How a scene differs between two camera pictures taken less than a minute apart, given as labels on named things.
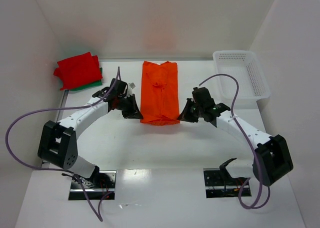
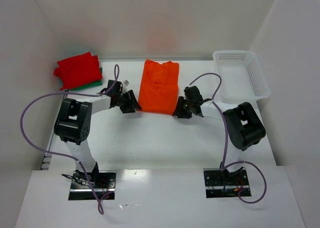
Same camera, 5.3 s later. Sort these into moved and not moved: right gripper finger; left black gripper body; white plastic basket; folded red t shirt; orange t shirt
Moved: right gripper finger; orange t shirt
Not moved: white plastic basket; left black gripper body; folded red t shirt
